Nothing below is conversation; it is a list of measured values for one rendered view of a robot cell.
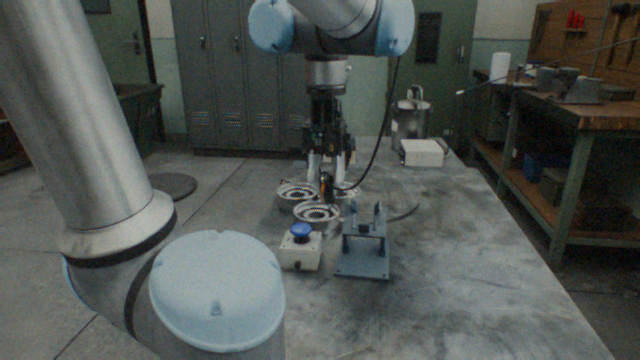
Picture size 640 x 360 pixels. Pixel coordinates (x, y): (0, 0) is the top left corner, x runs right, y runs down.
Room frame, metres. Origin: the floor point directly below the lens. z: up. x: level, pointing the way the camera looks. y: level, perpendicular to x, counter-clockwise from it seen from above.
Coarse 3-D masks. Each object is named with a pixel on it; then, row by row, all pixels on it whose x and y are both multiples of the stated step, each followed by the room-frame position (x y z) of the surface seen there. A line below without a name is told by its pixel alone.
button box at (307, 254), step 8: (288, 232) 0.68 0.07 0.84; (312, 232) 0.68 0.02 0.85; (320, 232) 0.68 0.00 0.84; (288, 240) 0.65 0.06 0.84; (296, 240) 0.64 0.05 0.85; (304, 240) 0.64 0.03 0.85; (312, 240) 0.65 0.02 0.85; (320, 240) 0.66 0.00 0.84; (280, 248) 0.62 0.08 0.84; (288, 248) 0.62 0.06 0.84; (296, 248) 0.62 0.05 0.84; (304, 248) 0.62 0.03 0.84; (312, 248) 0.62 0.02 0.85; (320, 248) 0.66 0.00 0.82; (280, 256) 0.62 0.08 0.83; (288, 256) 0.62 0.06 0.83; (296, 256) 0.62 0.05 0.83; (304, 256) 0.62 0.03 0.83; (312, 256) 0.61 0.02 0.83; (320, 256) 0.66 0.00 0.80; (280, 264) 0.62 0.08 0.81; (288, 264) 0.62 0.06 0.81; (296, 264) 0.61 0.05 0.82; (304, 264) 0.62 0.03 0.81; (312, 264) 0.61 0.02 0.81
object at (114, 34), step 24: (96, 0) 4.33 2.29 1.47; (120, 0) 4.31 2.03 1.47; (144, 0) 4.28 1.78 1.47; (96, 24) 4.35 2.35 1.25; (120, 24) 4.31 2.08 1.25; (144, 24) 4.27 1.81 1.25; (120, 48) 4.32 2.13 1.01; (144, 48) 4.29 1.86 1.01; (120, 72) 4.32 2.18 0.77; (144, 72) 4.29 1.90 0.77
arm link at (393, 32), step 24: (288, 0) 0.42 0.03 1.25; (312, 0) 0.41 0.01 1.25; (336, 0) 0.43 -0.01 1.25; (360, 0) 0.45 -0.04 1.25; (384, 0) 0.49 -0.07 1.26; (408, 0) 0.51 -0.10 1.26; (336, 24) 0.46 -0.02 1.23; (360, 24) 0.47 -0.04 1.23; (384, 24) 0.48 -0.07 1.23; (408, 24) 0.51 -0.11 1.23; (336, 48) 0.53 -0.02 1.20; (360, 48) 0.51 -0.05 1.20; (384, 48) 0.49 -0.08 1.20
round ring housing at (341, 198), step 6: (342, 186) 0.96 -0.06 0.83; (348, 186) 0.95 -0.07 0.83; (342, 192) 0.93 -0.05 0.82; (348, 192) 0.92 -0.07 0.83; (354, 192) 0.92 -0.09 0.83; (336, 198) 0.86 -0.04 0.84; (342, 198) 0.86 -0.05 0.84; (348, 198) 0.86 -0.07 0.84; (354, 198) 0.87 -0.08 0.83; (336, 204) 0.86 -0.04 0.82; (342, 204) 0.86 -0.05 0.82; (348, 204) 0.86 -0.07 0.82; (342, 210) 0.86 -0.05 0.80
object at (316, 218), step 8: (296, 208) 0.81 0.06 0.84; (304, 208) 0.82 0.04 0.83; (336, 208) 0.81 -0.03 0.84; (296, 216) 0.76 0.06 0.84; (304, 216) 0.78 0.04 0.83; (312, 216) 0.81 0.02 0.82; (320, 216) 0.81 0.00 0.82; (328, 216) 0.78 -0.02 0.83; (336, 216) 0.76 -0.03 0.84; (312, 224) 0.74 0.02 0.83; (320, 224) 0.74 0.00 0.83; (328, 224) 0.75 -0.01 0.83; (336, 224) 0.76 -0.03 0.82; (328, 232) 0.75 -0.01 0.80
